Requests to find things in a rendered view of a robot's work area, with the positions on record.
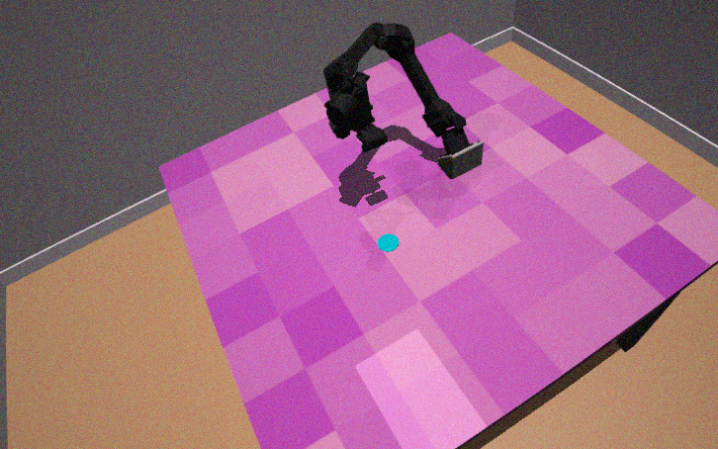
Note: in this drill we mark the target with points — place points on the cyan circle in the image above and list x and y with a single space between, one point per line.
388 242

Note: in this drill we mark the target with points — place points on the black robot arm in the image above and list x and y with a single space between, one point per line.
348 93

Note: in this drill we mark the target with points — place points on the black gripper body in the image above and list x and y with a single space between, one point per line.
371 136

